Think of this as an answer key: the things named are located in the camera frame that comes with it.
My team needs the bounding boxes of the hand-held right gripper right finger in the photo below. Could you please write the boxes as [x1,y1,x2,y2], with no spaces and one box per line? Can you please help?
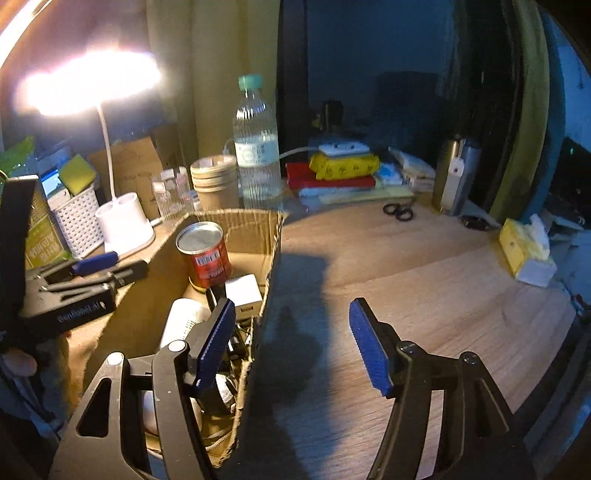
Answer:
[348,298,539,480]

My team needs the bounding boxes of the yellow curtain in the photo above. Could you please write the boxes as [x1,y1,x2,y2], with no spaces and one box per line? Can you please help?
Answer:
[489,0,552,222]
[148,0,282,195]

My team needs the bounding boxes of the white tissue packs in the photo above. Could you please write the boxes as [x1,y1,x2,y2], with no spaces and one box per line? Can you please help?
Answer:
[374,147,437,192]

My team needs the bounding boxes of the brown cardboard sheet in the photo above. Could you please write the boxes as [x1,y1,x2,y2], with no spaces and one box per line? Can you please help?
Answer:
[88,136,164,217]

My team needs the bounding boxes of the black scissors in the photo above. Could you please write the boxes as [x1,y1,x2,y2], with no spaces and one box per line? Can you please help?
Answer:
[382,202,415,222]

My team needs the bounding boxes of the black wrist watch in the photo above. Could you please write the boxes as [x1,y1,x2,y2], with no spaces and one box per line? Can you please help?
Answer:
[198,369,238,416]

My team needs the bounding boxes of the dark glass window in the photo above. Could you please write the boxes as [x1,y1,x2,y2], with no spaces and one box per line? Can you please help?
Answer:
[277,0,522,195]

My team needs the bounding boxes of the bagged sleeve of paper cups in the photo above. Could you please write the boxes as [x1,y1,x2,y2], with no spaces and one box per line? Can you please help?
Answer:
[0,136,72,271]

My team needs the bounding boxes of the person's left forearm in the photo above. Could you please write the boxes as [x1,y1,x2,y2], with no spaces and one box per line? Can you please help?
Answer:
[0,369,75,480]

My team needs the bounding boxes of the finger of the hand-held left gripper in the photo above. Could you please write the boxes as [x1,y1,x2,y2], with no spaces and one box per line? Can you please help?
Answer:
[25,251,118,284]
[39,260,149,294]

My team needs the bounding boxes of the steel thermos flask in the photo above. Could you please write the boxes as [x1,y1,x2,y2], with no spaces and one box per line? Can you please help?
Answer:
[436,136,483,217]

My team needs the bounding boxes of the stack of brown paper cups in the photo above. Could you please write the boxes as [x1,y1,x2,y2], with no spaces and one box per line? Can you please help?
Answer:
[190,154,243,213]

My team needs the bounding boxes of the person's left hand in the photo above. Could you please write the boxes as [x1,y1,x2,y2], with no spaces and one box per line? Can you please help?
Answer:
[0,344,40,379]

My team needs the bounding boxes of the white power bank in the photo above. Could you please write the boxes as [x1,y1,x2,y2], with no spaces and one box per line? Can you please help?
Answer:
[318,141,372,160]

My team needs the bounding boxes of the white desk lamp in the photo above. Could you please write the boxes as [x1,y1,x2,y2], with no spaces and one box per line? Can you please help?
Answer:
[14,50,162,256]

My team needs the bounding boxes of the yellow tissue box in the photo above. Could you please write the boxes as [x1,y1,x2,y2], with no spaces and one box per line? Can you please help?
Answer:
[498,213,558,287]

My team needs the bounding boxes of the yellow wet wipes pack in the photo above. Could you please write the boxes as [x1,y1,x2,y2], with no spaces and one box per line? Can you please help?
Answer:
[309,152,380,181]

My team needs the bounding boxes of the teal curtain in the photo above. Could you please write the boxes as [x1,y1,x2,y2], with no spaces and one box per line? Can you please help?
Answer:
[538,9,583,217]

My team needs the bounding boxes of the red tin can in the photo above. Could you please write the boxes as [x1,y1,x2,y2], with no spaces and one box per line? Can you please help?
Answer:
[175,222,233,292]

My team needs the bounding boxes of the yellow sponge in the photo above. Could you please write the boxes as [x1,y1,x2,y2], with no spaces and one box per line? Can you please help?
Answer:
[58,154,98,195]

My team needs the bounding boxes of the red book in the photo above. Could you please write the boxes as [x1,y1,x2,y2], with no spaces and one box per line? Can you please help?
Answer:
[285,161,376,190]

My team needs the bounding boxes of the white pill bottle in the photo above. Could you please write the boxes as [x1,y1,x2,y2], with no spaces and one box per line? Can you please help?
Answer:
[158,298,212,352]

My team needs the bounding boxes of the white earbud case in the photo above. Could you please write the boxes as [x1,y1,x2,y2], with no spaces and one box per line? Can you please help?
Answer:
[141,390,204,437]

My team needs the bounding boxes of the smartphone with lit screen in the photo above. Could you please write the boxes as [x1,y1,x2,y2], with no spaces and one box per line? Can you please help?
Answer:
[41,168,65,197]

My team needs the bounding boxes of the cardboard box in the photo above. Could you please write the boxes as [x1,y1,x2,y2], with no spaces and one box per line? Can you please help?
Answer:
[69,209,286,480]

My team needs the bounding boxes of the pale green folder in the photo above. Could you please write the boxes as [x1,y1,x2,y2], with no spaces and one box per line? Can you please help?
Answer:
[318,187,416,206]

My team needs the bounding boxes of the clear water bottle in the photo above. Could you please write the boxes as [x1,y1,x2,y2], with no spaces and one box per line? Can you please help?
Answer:
[232,74,283,213]

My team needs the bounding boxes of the white charger cube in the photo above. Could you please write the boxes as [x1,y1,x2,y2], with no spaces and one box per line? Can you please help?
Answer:
[224,274,263,319]

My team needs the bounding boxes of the white woven basket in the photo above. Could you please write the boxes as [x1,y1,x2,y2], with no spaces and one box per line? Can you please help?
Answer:
[48,182,106,259]

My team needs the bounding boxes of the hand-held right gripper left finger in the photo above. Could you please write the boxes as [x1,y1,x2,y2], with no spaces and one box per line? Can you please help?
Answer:
[48,298,238,480]

